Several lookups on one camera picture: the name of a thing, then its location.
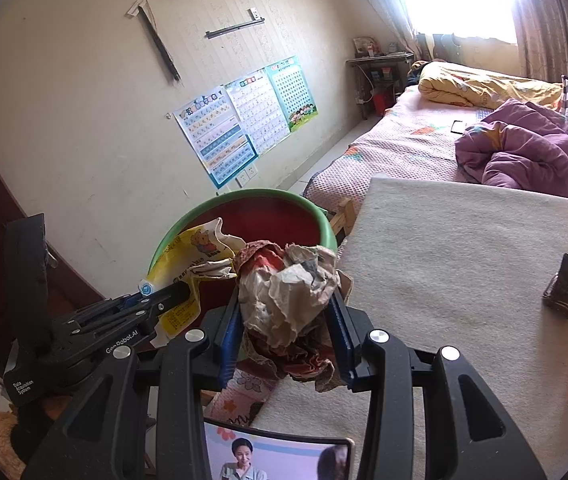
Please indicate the brown paper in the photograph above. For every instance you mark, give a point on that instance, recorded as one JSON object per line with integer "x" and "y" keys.
{"x": 284, "y": 290}

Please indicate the purple quilt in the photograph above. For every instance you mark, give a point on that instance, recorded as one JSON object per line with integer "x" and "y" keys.
{"x": 529, "y": 155}

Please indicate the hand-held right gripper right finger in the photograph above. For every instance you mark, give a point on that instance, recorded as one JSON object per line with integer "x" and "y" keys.
{"x": 343, "y": 340}

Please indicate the green wall poster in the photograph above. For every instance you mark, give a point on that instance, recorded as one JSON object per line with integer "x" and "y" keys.
{"x": 294, "y": 92}

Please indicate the wooden frame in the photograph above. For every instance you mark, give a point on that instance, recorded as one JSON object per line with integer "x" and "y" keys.
{"x": 342, "y": 217}

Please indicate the small red bin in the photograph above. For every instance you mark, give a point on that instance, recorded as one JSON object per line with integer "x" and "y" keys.
{"x": 384, "y": 101}

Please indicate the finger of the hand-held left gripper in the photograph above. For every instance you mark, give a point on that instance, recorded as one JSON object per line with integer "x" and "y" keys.
{"x": 163, "y": 300}

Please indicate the white wall poster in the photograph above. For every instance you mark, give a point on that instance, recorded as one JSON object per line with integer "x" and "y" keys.
{"x": 259, "y": 110}

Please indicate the black wall rail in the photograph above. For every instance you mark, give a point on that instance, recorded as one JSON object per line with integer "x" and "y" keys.
{"x": 234, "y": 24}

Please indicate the small box with picture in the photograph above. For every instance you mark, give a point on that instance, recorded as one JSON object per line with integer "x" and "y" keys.
{"x": 364, "y": 46}

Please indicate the yellow bear printed bag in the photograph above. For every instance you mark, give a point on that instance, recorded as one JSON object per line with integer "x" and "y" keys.
{"x": 178, "y": 255}

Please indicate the blue wall poster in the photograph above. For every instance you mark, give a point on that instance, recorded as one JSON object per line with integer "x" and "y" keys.
{"x": 216, "y": 135}

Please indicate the black rod with white bracket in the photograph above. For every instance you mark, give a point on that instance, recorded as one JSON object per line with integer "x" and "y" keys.
{"x": 161, "y": 45}

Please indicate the cream felt mat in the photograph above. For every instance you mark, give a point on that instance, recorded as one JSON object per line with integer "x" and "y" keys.
{"x": 454, "y": 280}

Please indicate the metal side table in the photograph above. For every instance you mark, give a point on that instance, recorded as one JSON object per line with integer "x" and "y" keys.
{"x": 379, "y": 60}

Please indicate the black phone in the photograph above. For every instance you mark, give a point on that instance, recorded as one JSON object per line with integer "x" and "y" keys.
{"x": 459, "y": 127}

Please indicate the phone with lit screen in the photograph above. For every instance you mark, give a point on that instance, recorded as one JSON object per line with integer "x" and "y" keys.
{"x": 274, "y": 455}

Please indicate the white wall socket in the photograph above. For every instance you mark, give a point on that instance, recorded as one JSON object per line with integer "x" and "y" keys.
{"x": 253, "y": 172}
{"x": 242, "y": 179}

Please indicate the yellow quilt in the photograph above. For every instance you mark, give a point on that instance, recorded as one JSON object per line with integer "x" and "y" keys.
{"x": 484, "y": 87}

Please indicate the floral printed cloth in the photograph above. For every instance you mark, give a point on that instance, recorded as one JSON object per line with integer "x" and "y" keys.
{"x": 249, "y": 392}

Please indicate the black snack packet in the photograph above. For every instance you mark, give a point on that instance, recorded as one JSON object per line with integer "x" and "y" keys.
{"x": 566, "y": 285}

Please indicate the bed with pink cover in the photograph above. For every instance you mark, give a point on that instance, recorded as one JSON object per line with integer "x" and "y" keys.
{"x": 404, "y": 145}

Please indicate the green bin with red inside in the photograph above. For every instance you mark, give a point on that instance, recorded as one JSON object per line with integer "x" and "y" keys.
{"x": 274, "y": 220}

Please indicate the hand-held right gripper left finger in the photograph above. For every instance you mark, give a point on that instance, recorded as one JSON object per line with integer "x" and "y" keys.
{"x": 228, "y": 345}

